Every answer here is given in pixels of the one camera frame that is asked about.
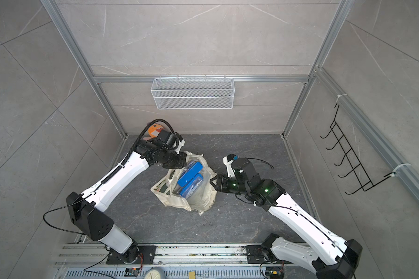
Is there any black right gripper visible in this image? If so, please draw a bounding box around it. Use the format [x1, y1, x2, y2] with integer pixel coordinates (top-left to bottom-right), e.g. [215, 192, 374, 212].
[210, 173, 251, 196]

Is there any blue compass set case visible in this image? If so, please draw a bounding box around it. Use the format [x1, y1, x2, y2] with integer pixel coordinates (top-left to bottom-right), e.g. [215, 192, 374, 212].
[178, 161, 203, 187]

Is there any beige canvas bag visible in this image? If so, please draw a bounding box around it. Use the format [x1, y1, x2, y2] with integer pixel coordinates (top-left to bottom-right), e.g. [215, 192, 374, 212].
[150, 152, 216, 215]

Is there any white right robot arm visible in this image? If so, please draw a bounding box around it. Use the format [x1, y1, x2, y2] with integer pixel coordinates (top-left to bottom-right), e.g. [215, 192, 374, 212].
[209, 174, 363, 279]

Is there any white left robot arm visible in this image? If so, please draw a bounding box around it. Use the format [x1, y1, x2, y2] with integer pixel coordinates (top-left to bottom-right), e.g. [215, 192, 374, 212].
[66, 119, 187, 256]

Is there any orange plush shark toy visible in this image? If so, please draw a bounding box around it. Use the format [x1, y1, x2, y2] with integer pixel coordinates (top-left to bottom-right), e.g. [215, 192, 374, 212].
[147, 123, 164, 138]

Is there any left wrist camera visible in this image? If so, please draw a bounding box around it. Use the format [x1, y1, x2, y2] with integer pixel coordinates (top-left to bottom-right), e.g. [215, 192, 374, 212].
[156, 130, 185, 153]

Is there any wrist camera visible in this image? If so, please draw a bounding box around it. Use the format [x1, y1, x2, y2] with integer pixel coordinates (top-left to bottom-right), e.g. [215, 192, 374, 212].
[156, 130, 185, 153]
[223, 154, 251, 178]

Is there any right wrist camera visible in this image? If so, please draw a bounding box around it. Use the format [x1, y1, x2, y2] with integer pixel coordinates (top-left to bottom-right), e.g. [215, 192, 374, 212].
[223, 154, 251, 178]

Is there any white wire mesh basket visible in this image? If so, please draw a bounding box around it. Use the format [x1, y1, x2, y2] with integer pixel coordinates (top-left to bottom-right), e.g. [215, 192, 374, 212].
[151, 77, 235, 110]

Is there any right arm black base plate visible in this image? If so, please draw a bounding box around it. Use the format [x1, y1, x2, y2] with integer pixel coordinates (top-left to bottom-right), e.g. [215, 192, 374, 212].
[244, 245, 277, 264]

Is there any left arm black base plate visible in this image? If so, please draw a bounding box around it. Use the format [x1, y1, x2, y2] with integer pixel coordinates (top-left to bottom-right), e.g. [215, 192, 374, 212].
[106, 245, 157, 265]

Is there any black wire hook rack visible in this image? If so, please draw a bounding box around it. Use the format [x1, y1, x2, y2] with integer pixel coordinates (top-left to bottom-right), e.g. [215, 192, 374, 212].
[320, 102, 406, 195]

